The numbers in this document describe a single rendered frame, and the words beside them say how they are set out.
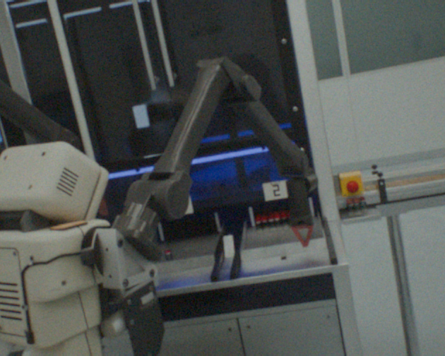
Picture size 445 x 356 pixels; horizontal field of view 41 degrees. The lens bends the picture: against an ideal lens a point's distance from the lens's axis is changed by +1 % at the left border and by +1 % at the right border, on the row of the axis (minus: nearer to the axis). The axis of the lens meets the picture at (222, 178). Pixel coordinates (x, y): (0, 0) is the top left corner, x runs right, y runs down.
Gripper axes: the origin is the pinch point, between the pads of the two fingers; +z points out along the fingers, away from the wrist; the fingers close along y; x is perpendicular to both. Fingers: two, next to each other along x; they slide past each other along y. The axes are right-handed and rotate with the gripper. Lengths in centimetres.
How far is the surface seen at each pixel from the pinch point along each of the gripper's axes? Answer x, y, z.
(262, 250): 13.0, 0.6, 0.3
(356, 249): -29, 241, 81
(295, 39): -7, 25, -60
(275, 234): 10.0, 21.6, 1.8
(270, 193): 9.7, 26.3, -11.4
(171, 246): 47, 27, 2
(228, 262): 24.0, 1.2, 2.7
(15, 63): 87, 24, -69
